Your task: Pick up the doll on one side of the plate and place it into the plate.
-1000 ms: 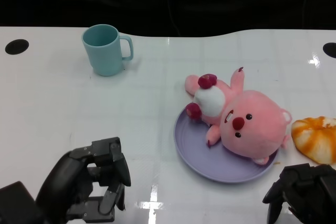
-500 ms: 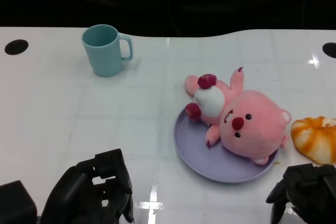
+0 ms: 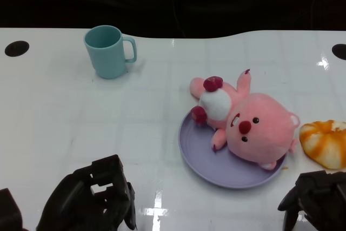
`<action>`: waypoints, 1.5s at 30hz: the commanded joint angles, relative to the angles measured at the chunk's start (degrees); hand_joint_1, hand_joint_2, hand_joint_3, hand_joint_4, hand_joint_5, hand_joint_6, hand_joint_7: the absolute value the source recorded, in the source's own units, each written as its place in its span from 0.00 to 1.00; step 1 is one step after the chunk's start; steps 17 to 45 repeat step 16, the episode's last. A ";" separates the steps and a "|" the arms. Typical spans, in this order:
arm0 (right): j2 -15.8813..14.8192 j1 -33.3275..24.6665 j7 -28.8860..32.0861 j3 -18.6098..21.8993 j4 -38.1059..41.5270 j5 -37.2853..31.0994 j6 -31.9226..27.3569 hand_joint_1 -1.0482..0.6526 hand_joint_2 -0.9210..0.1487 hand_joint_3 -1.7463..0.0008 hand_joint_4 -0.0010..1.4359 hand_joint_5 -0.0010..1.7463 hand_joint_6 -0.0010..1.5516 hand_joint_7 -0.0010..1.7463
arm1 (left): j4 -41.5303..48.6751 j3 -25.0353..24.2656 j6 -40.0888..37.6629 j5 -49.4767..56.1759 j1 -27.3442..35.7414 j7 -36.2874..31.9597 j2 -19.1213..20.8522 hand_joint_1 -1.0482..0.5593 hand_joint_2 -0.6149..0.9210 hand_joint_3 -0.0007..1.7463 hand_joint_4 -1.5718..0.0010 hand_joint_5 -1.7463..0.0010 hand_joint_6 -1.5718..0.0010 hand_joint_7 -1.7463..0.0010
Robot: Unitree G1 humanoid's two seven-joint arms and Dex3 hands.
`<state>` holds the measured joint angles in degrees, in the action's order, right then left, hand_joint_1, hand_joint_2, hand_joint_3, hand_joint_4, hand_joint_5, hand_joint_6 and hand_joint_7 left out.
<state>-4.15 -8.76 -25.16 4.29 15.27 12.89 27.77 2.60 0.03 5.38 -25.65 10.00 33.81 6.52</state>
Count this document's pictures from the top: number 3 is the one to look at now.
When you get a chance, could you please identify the purple plastic plate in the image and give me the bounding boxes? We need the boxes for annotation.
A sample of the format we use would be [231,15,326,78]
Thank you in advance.
[178,108,287,190]

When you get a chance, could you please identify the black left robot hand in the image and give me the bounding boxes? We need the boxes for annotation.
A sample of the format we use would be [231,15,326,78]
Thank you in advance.
[36,154,137,231]

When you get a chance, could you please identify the orange white bread bun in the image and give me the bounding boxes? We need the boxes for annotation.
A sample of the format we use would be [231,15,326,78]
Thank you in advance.
[299,119,346,169]

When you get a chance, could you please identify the black table grommet hole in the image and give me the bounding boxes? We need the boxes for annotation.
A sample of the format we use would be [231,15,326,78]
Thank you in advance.
[331,43,346,61]
[4,41,30,58]

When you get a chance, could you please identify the pink plush beaver doll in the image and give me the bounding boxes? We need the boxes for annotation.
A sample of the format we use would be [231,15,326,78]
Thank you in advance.
[189,69,301,171]

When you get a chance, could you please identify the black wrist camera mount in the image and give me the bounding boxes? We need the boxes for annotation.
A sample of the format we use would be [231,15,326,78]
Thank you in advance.
[0,187,24,231]

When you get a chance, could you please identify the teal plastic mug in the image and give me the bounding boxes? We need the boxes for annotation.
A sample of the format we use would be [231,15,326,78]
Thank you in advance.
[83,25,137,80]

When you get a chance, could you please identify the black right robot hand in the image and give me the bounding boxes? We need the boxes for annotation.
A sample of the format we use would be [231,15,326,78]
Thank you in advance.
[277,170,346,231]

